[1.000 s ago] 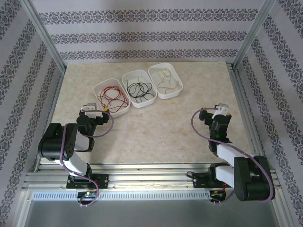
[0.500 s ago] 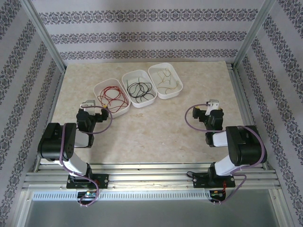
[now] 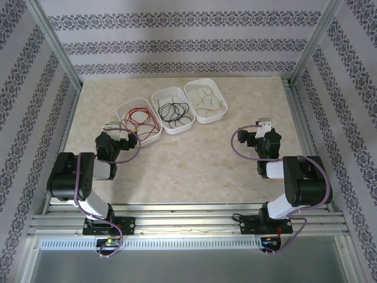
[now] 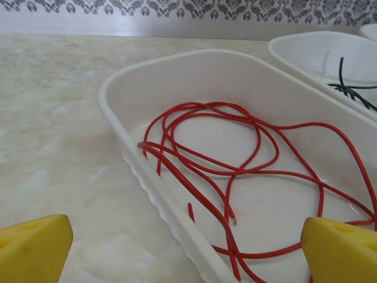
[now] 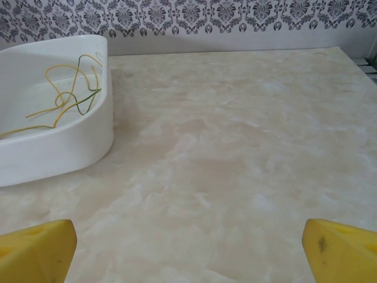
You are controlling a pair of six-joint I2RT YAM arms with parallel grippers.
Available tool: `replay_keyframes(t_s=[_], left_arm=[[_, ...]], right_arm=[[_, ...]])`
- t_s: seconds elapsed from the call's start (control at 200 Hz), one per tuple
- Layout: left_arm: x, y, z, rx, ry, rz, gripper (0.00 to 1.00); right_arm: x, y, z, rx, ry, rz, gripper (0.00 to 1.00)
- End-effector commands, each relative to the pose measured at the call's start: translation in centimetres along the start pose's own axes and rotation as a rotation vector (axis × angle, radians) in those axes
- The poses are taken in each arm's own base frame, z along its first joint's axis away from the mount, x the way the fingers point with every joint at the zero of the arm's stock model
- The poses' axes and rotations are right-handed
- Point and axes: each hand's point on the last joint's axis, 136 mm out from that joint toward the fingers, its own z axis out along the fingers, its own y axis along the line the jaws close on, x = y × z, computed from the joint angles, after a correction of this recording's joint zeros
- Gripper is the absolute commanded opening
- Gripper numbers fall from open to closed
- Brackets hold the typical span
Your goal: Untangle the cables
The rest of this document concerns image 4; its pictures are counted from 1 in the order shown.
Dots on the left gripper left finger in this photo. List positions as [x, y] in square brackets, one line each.
[32, 250]

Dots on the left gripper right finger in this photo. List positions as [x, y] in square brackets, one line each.
[341, 253]

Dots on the white plastic tray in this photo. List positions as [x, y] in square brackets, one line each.
[309, 53]
[371, 31]
[206, 76]

